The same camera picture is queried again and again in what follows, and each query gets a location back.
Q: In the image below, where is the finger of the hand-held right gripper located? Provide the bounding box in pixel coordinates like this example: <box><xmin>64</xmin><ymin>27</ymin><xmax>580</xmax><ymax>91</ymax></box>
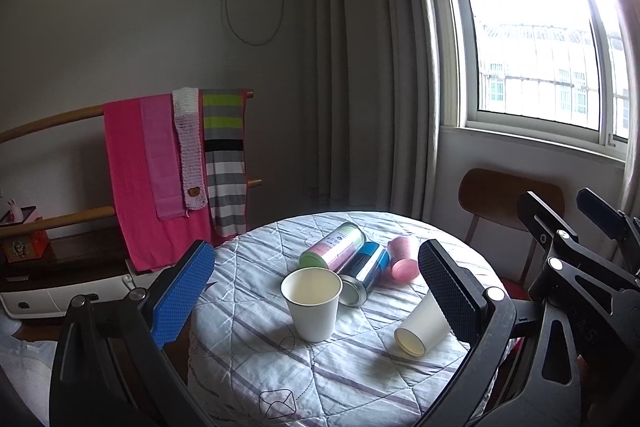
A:
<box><xmin>517</xmin><ymin>190</ymin><xmax>640</xmax><ymax>304</ymax></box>
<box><xmin>576</xmin><ymin>187</ymin><xmax>640</xmax><ymax>242</ymax></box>

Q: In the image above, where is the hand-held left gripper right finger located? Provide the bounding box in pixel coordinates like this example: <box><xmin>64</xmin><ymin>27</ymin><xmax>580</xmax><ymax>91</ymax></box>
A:
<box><xmin>415</xmin><ymin>238</ymin><xmax>516</xmax><ymax>427</ymax></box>

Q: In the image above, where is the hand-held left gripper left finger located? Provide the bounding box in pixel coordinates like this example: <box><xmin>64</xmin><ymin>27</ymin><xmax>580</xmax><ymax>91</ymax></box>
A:
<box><xmin>49</xmin><ymin>239</ymin><xmax>217</xmax><ymax>427</ymax></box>

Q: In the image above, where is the white paper cup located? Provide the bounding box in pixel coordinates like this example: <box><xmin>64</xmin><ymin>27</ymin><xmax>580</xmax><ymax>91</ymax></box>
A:
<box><xmin>394</xmin><ymin>289</ymin><xmax>454</xmax><ymax>358</ymax></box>
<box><xmin>280</xmin><ymin>267</ymin><xmax>343</xmax><ymax>343</ymax></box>

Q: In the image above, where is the pink plastic cup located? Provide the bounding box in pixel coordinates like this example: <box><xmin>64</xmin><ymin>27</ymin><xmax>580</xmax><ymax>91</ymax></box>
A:
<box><xmin>387</xmin><ymin>235</ymin><xmax>421</xmax><ymax>283</ymax></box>

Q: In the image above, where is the wooden chair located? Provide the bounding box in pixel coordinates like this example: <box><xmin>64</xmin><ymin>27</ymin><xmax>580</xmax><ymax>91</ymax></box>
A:
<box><xmin>457</xmin><ymin>167</ymin><xmax>567</xmax><ymax>308</ymax></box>

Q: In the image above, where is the blue metal can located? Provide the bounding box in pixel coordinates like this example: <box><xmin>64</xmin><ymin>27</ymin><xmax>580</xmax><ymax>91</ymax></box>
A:
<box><xmin>335</xmin><ymin>241</ymin><xmax>391</xmax><ymax>307</ymax></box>

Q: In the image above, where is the dark wooden bench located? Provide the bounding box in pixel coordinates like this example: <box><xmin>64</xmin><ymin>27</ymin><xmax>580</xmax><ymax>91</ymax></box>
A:
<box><xmin>0</xmin><ymin>227</ymin><xmax>132</xmax><ymax>294</ymax></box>

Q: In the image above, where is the hot pink towel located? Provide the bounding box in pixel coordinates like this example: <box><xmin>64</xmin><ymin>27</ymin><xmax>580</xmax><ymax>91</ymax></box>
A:
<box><xmin>103</xmin><ymin>97</ymin><xmax>214</xmax><ymax>273</ymax></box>

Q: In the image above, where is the white flat appliance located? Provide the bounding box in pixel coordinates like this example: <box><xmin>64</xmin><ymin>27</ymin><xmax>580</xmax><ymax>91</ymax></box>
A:
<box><xmin>0</xmin><ymin>273</ymin><xmax>168</xmax><ymax>320</ymax></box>

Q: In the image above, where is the pastel striped can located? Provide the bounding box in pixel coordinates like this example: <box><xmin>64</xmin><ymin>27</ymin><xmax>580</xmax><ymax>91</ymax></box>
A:
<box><xmin>299</xmin><ymin>222</ymin><xmax>368</xmax><ymax>272</ymax></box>

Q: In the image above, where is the light pink towel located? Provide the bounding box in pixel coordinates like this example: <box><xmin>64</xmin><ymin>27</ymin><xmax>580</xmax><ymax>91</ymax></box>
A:
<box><xmin>139</xmin><ymin>94</ymin><xmax>182</xmax><ymax>222</ymax></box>

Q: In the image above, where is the striped knit cloth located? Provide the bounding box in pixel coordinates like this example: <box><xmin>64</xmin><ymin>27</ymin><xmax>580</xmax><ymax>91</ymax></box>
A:
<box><xmin>201</xmin><ymin>89</ymin><xmax>250</xmax><ymax>239</ymax></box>

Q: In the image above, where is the round table with quilted cloth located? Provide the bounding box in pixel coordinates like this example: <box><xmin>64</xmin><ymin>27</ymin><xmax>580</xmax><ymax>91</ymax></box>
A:
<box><xmin>186</xmin><ymin>210</ymin><xmax>516</xmax><ymax>427</ymax></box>

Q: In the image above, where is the white pink crocheted scarf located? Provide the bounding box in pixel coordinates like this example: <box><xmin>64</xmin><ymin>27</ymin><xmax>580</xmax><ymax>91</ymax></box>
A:
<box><xmin>172</xmin><ymin>86</ymin><xmax>209</xmax><ymax>212</ymax></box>

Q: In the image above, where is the red tissue box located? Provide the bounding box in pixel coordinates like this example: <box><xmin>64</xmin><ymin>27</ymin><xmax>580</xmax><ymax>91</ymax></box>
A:
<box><xmin>0</xmin><ymin>196</ymin><xmax>50</xmax><ymax>264</ymax></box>

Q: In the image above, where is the white bedding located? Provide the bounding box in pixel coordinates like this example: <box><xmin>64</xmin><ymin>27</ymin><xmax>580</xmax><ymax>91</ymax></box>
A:
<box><xmin>0</xmin><ymin>319</ymin><xmax>58</xmax><ymax>427</ymax></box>

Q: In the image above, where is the window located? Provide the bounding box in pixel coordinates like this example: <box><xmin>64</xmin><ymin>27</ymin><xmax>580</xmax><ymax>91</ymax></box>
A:
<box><xmin>435</xmin><ymin>0</ymin><xmax>640</xmax><ymax>164</ymax></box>

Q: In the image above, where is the wooden towel rack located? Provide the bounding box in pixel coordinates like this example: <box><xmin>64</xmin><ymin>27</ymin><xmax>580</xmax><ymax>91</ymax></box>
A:
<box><xmin>0</xmin><ymin>89</ymin><xmax>264</xmax><ymax>241</ymax></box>

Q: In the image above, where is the grey curtain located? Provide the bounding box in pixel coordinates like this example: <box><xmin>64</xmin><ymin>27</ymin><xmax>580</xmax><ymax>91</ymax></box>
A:
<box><xmin>299</xmin><ymin>0</ymin><xmax>447</xmax><ymax>228</ymax></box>

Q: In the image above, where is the air conditioner power cord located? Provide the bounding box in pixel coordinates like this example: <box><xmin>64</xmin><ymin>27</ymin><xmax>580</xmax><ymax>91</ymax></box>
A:
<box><xmin>222</xmin><ymin>0</ymin><xmax>289</xmax><ymax>47</ymax></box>

